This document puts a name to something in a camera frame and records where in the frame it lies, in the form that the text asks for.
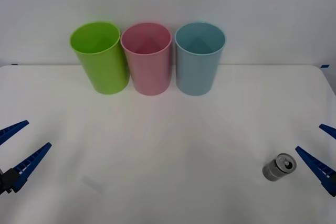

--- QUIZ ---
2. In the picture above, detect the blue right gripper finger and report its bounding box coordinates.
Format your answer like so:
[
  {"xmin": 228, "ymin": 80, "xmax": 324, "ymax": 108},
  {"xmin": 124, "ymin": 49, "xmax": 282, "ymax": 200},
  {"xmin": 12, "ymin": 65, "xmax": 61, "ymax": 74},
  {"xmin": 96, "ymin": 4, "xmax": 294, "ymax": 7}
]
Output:
[
  {"xmin": 295, "ymin": 145, "xmax": 336, "ymax": 197},
  {"xmin": 319, "ymin": 123, "xmax": 336, "ymax": 140}
]

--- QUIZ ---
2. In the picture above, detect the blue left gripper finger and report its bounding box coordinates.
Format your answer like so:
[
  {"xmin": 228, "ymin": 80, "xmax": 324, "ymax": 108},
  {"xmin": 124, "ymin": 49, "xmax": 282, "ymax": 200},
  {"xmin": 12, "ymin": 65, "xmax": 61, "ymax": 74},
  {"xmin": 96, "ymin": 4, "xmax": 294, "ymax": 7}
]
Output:
[
  {"xmin": 0, "ymin": 120, "xmax": 30, "ymax": 146},
  {"xmin": 3, "ymin": 142, "xmax": 53, "ymax": 194}
]

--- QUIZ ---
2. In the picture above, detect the silver drink can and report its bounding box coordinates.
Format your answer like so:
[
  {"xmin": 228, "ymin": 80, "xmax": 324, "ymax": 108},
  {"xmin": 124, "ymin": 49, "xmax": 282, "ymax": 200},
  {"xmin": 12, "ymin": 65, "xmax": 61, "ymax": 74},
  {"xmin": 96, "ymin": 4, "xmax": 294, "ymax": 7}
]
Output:
[{"xmin": 262, "ymin": 153, "xmax": 297, "ymax": 182}]

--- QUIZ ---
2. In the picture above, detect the green plastic bin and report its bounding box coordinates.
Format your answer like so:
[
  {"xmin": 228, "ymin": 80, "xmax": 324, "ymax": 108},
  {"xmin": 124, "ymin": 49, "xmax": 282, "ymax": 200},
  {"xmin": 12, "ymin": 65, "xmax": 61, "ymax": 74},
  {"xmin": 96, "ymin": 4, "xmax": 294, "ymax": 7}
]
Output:
[{"xmin": 69, "ymin": 21, "xmax": 130, "ymax": 95}]

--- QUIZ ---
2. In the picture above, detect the pale blue plastic bin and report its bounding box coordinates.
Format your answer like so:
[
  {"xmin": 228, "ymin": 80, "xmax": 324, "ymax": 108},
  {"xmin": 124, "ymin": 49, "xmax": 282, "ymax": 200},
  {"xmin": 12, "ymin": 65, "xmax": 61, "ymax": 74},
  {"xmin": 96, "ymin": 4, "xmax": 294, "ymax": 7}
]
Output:
[{"xmin": 174, "ymin": 22, "xmax": 226, "ymax": 97}]

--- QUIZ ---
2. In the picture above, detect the pink plastic bin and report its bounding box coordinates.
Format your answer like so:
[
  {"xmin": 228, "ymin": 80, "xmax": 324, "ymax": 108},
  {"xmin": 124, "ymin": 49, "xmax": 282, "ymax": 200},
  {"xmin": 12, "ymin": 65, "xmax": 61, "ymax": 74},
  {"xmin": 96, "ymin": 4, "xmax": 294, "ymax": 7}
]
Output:
[{"xmin": 120, "ymin": 22, "xmax": 173, "ymax": 96}]

